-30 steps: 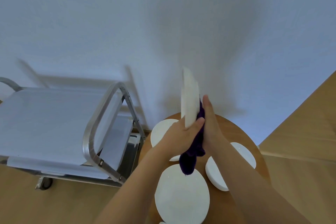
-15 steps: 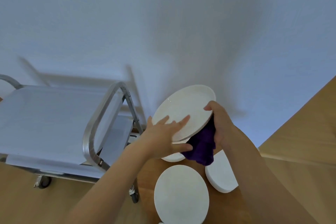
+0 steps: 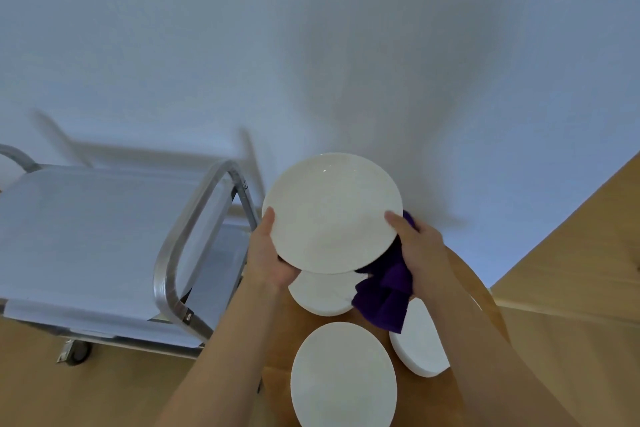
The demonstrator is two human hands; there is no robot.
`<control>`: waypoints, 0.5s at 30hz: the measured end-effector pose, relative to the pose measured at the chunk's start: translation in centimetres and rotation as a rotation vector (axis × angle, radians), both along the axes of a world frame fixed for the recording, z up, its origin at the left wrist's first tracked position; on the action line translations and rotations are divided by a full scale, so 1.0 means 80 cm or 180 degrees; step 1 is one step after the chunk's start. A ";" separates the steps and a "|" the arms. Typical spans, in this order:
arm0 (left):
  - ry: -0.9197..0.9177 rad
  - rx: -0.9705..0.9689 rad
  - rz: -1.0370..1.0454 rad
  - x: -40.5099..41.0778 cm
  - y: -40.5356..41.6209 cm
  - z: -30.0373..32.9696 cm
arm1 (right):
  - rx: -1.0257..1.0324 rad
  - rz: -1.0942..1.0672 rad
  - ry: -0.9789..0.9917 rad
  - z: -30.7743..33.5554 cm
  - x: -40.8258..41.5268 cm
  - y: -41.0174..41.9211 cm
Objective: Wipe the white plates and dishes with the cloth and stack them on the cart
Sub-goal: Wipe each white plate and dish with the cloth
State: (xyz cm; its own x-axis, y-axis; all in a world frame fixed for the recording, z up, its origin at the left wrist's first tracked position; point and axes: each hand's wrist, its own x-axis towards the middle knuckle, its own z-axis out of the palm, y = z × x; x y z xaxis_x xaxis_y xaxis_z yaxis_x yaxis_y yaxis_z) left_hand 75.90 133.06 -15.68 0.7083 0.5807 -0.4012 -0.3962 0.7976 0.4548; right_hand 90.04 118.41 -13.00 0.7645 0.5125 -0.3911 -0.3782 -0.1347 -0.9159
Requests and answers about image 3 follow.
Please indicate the person's left hand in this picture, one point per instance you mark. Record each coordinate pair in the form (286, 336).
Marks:
(265, 261)

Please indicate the person's right hand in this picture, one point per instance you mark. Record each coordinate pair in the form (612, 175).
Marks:
(425, 256)

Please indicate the purple cleaning cloth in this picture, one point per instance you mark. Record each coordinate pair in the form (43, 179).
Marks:
(385, 301)

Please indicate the stack of white round plates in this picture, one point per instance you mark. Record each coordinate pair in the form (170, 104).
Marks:
(325, 296)

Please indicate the white round dinner plate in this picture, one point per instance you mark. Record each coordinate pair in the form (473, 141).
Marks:
(330, 211)
(345, 376)

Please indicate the stack of white rectangular plates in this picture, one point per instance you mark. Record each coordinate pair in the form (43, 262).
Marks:
(417, 341)

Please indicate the steel three-tier cart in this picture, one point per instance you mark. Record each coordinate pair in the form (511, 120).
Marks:
(75, 241)

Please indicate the person's right forearm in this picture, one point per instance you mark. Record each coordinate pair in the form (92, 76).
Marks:
(500, 371)

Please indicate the person's left forearm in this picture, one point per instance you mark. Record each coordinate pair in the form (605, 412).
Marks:
(225, 366)

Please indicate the round wooden side table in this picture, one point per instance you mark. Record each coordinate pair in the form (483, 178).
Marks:
(280, 341)

